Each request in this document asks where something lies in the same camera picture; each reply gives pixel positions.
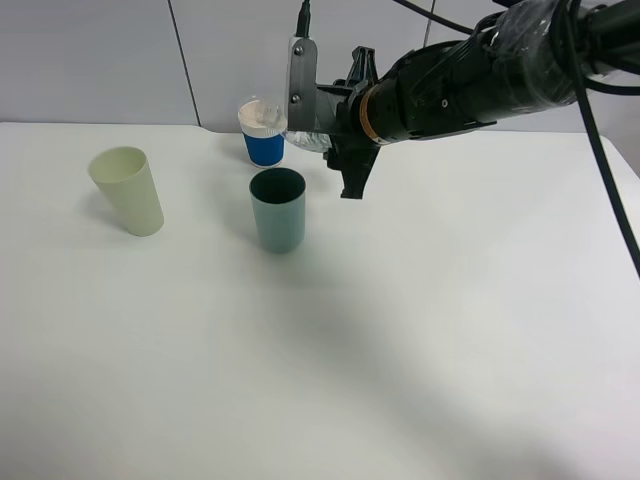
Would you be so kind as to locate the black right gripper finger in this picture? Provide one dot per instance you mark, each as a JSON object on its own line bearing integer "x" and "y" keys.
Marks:
{"x": 357, "y": 164}
{"x": 363, "y": 73}

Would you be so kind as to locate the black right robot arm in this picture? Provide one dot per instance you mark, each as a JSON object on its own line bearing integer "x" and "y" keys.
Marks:
{"x": 514, "y": 63}

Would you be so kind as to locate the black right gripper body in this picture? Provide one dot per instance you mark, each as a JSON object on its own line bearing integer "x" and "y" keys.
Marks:
{"x": 338, "y": 116}

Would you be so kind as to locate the clear bottle green label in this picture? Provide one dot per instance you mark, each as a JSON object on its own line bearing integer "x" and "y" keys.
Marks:
{"x": 300, "y": 135}

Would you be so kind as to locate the pale green plastic cup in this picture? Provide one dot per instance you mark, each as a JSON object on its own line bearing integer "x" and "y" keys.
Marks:
{"x": 124, "y": 177}

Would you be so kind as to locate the blue sleeved paper cup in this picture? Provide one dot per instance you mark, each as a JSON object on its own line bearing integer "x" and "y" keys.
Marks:
{"x": 266, "y": 150}

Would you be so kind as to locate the teal plastic cup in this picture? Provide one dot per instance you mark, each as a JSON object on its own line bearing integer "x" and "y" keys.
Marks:
{"x": 278, "y": 197}

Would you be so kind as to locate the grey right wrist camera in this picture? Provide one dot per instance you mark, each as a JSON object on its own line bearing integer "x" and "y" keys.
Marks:
{"x": 301, "y": 85}

